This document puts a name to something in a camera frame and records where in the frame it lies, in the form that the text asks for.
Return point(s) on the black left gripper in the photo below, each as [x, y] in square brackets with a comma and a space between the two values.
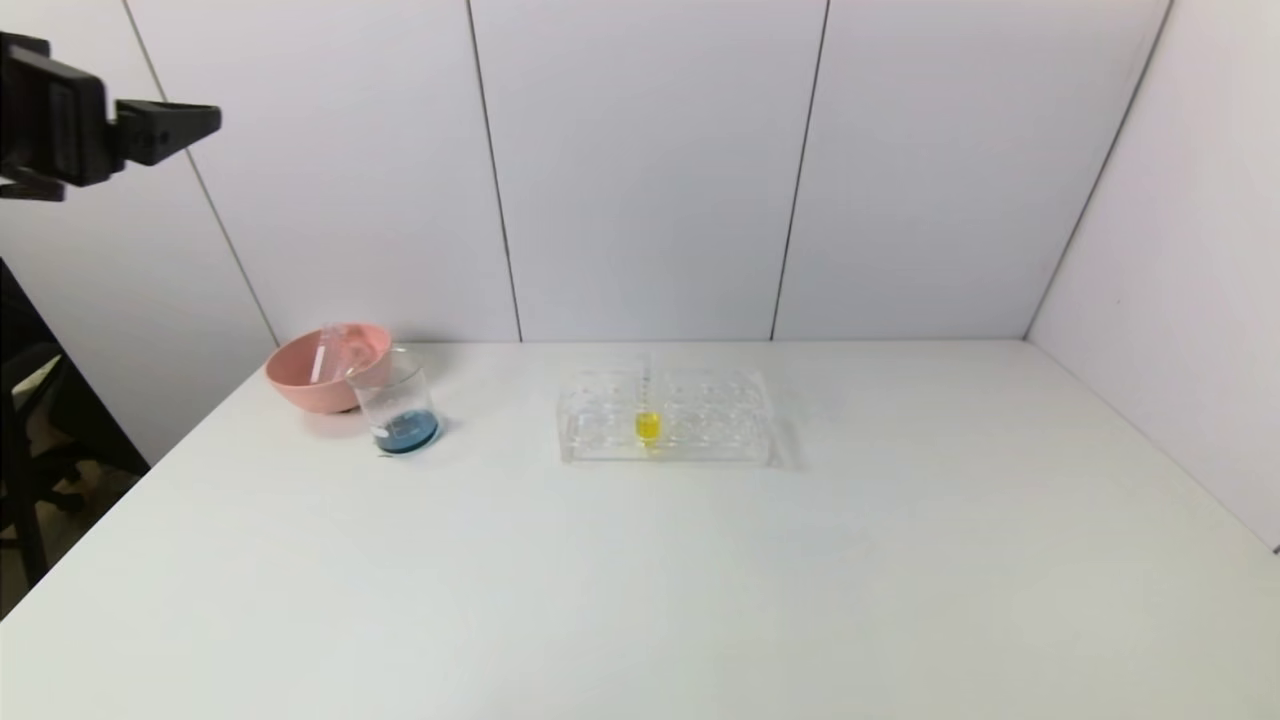
[78, 120]

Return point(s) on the test tube with blue pigment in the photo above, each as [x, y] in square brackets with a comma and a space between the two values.
[325, 352]

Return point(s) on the test tube with red pigment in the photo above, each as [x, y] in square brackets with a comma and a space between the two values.
[358, 345]

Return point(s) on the test tube with yellow pigment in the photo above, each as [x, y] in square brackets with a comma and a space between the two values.
[648, 420]

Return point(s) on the clear acrylic test tube rack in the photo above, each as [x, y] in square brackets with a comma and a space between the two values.
[700, 420]

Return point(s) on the pink bowl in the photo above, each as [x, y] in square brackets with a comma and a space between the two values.
[300, 385]

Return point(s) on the dark chair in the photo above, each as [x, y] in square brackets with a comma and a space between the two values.
[40, 450]

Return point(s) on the clear glass beaker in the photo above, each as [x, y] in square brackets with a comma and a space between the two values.
[402, 420]

